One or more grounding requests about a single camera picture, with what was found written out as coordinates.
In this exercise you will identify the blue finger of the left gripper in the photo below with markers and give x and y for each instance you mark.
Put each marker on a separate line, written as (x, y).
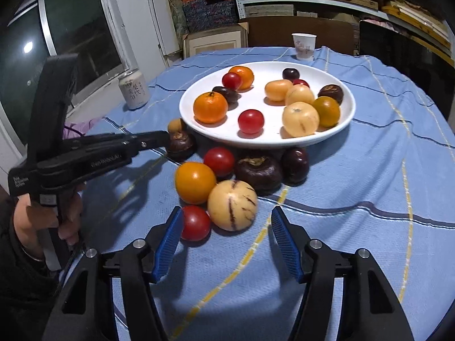
(146, 140)

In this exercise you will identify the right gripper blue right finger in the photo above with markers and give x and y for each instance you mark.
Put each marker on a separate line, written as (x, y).
(291, 242)

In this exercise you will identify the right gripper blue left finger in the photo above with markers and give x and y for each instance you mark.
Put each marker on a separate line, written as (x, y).
(164, 240)

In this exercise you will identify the red tomato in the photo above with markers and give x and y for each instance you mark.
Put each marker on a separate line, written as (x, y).
(220, 160)
(232, 81)
(299, 81)
(196, 223)
(250, 121)

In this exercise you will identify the striped pepino melon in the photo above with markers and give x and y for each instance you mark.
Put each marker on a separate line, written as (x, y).
(232, 205)

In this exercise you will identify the large orange mandarin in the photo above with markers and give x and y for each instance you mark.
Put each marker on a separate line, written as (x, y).
(210, 107)

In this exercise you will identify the dark mangosteen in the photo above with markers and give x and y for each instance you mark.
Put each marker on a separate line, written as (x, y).
(182, 146)
(332, 91)
(262, 173)
(230, 95)

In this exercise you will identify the large pale pepino melon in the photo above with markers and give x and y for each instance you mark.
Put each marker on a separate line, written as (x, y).
(300, 119)

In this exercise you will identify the small orange mandarin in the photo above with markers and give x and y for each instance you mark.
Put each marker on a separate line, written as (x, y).
(246, 74)

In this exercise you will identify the orange green tomato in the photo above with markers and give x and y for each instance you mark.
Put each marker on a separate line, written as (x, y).
(328, 110)

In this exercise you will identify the pale orange persimmon fruit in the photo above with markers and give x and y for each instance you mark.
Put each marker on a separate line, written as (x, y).
(276, 90)

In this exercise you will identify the small pale round fruit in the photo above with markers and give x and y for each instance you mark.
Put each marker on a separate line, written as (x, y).
(299, 93)

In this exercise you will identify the dark mangosteen front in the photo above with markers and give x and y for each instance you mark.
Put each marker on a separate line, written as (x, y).
(332, 91)

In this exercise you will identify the dark plum front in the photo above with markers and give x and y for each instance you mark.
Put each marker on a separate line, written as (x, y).
(291, 74)

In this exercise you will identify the dark plum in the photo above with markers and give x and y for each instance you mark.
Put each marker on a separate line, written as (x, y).
(291, 74)
(295, 165)

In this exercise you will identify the person's left hand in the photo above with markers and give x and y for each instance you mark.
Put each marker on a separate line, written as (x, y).
(30, 217)

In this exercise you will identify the purple cloth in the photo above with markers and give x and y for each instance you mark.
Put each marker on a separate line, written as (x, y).
(75, 130)

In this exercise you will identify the small tan round fruit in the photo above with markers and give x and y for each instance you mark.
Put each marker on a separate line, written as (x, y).
(176, 125)

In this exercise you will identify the white drink can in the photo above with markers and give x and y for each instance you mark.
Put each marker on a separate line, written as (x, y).
(134, 89)

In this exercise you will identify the orange yellow tomato centre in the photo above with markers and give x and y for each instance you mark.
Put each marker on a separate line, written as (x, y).
(194, 182)

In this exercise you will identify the dark plum back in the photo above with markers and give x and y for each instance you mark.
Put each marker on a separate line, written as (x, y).
(295, 165)

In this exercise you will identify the blue checked tablecloth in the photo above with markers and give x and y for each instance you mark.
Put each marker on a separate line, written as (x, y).
(385, 183)

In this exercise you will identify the white oval plate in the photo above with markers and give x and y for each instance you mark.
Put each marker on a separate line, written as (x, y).
(273, 135)

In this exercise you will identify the cardboard box framed panel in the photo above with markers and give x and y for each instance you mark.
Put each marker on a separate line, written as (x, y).
(216, 39)

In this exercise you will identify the white paper cup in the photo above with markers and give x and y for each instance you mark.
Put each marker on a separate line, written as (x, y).
(304, 44)

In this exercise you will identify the dark wooden chair back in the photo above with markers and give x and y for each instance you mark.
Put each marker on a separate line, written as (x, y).
(278, 30)

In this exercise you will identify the window with metal frame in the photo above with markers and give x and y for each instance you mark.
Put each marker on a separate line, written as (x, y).
(56, 27)

